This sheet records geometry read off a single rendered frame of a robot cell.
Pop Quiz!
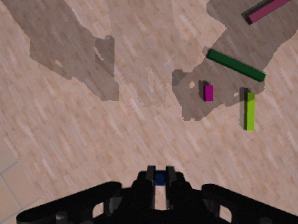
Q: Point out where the small magenta block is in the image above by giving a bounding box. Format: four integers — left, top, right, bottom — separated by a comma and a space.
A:
204, 85, 213, 101

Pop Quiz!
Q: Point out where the lime green rod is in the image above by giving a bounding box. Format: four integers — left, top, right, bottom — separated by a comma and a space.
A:
244, 92, 255, 131

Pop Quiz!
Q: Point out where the dark green rod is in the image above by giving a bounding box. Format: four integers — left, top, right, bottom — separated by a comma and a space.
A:
207, 49, 266, 82

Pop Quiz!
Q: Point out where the small dark blue block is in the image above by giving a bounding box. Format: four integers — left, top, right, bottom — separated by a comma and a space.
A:
155, 170, 166, 186

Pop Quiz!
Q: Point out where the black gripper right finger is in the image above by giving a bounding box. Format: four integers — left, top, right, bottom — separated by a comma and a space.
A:
165, 166, 298, 224

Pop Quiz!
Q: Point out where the pink rod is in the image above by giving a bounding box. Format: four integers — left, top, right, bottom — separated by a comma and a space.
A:
245, 0, 290, 25

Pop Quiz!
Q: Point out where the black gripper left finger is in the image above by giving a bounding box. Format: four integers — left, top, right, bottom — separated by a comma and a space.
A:
16, 165, 156, 224

